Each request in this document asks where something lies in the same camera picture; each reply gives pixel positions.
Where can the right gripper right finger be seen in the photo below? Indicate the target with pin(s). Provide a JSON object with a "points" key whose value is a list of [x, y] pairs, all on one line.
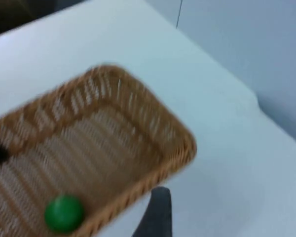
{"points": [[156, 214]]}

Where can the pale brown wicker basket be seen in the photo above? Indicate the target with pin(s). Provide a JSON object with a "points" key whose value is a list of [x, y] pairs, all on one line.
{"points": [[106, 148]]}

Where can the green ball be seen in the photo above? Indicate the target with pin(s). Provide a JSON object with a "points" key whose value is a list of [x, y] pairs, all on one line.
{"points": [[64, 213]]}

